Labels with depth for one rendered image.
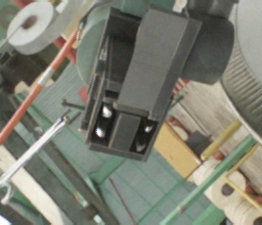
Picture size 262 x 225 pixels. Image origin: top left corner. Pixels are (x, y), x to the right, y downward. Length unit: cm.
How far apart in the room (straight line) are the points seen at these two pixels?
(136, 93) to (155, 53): 5
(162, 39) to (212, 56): 6
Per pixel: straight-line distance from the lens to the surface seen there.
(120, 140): 47
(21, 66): 126
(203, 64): 42
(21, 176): 125
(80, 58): 58
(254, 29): 63
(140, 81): 41
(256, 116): 47
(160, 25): 39
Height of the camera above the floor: 145
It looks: 1 degrees down
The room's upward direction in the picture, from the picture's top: 134 degrees counter-clockwise
